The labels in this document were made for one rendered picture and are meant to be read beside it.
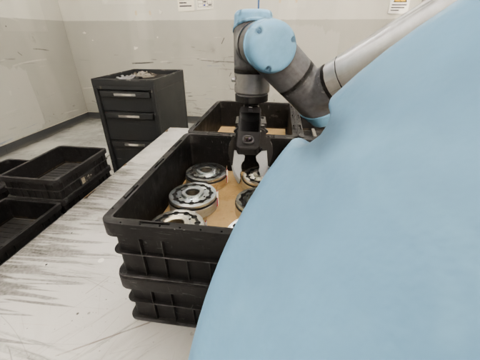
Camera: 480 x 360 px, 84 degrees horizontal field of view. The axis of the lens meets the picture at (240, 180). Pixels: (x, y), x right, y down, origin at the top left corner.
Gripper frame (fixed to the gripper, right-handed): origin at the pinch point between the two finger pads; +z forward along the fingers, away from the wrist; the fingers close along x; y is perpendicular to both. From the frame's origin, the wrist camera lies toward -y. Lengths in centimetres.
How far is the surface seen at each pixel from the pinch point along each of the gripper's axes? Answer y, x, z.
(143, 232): -28.7, 15.0, -6.9
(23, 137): 235, 264, 75
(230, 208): -9.7, 4.2, 1.9
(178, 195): -9.6, 15.2, -1.3
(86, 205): 10, 50, 15
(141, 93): 127, 73, 4
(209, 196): -9.6, 8.5, -1.0
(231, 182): 2.1, 4.6, 1.9
